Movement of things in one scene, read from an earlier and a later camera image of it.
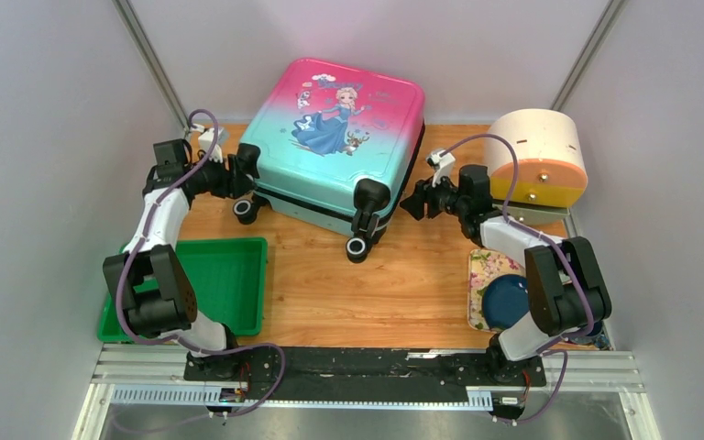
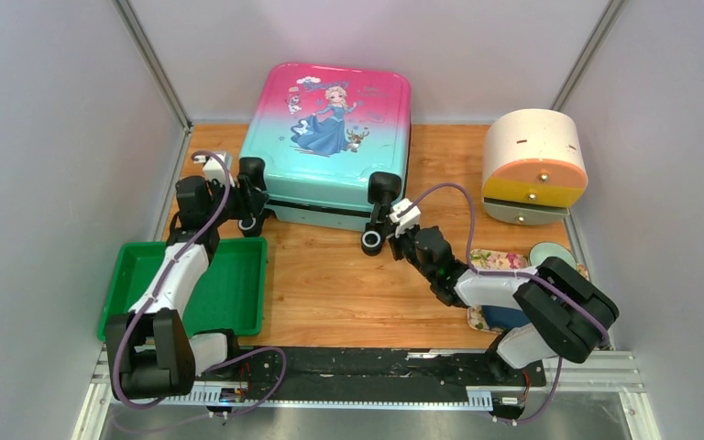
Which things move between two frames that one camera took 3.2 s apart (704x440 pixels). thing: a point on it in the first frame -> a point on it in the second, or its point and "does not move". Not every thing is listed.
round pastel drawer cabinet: [553, 176] does not move
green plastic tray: [228, 279] does not move
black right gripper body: [446, 198] -> [402, 246]
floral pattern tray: [482, 266] does not move
